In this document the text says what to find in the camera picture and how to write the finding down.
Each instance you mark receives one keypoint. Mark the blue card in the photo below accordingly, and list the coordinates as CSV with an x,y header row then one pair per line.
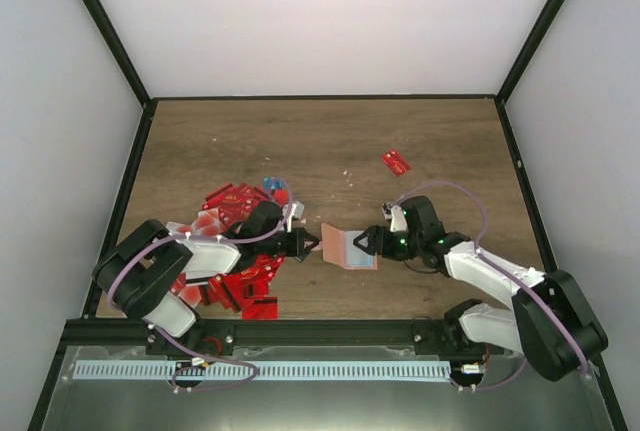
x,y
272,184

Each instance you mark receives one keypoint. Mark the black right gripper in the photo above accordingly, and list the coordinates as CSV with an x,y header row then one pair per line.
x,y
383,249

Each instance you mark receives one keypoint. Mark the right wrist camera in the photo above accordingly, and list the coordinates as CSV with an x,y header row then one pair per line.
x,y
396,217

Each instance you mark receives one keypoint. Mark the light blue slotted cable duct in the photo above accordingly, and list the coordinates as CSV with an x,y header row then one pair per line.
x,y
401,371

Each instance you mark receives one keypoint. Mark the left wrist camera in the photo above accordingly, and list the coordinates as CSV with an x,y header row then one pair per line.
x,y
294,211

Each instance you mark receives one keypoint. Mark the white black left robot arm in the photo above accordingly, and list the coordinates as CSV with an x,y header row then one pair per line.
x,y
140,274

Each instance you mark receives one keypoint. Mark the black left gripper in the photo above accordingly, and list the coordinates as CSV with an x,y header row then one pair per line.
x,y
298,248

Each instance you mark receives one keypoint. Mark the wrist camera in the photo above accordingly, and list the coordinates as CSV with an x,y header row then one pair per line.
x,y
294,211
396,217

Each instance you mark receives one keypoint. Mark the lone red VIP card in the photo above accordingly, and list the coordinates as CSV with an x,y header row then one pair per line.
x,y
395,162

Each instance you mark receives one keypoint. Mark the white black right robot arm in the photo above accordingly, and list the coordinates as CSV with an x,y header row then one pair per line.
x,y
545,316

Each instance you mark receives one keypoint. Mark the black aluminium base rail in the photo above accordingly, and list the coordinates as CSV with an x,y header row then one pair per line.
x,y
223,336

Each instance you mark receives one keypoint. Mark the pile of red cards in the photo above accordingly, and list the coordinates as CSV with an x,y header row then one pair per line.
x,y
240,281

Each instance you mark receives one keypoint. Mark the black enclosure frame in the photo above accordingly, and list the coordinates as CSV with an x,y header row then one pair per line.
x,y
149,106

